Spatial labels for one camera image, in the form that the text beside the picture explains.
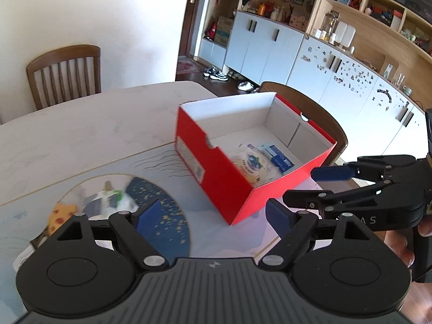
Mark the wooden wall shelving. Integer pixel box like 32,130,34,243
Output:
305,0,432,109

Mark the cardboard carton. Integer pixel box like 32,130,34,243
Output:
214,16,234,46

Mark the white canister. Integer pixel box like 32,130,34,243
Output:
336,22,357,50

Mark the blue white small packet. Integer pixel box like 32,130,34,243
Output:
258,143,294,175

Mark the white marble desktop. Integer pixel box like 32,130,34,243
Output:
0,80,358,314

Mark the silver snack packet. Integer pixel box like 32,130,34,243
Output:
13,234,48,272

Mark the tall glass jar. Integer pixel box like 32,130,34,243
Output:
324,11,340,38

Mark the crinkled white plastic bag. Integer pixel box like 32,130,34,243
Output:
80,184,140,221

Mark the red cardboard box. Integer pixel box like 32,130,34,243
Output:
175,91,338,226

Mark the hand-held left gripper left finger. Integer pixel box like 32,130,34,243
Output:
50,198,169,271

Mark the dark brown door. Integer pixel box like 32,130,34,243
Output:
181,0,204,59

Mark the person's right hand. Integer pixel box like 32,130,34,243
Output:
383,211,432,267

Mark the white floor cabinet row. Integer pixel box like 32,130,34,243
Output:
197,8,432,163

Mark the wooden slat-back chair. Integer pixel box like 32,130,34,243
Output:
26,45,102,110

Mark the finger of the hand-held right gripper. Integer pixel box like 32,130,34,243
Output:
283,180,422,221
310,154,419,190

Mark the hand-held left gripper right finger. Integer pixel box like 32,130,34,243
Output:
258,198,381,272

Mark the wooden round-back chair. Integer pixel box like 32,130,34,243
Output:
261,81,349,163

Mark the blue printed table mat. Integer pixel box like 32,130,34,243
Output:
0,138,325,314

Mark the patterned red rug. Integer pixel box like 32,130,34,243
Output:
176,57,205,75

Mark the wooden box with holes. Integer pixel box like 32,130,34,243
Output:
289,13,308,31

